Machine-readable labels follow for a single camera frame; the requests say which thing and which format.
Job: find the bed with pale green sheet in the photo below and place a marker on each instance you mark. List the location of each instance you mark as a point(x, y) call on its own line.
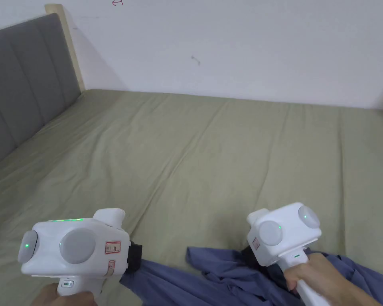
point(191, 159)

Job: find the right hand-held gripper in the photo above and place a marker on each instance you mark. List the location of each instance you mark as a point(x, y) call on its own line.
point(282, 237)

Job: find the grey padded headboard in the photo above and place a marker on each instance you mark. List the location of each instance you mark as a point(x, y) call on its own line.
point(22, 83)

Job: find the person's right hand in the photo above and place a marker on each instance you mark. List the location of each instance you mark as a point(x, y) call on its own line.
point(319, 277)

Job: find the person's left hand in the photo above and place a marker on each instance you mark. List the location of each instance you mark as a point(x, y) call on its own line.
point(63, 298)

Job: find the dark blue shirt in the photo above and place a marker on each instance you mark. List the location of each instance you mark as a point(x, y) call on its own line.
point(229, 280)

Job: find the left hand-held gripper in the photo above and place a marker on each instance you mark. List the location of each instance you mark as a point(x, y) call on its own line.
point(79, 242)

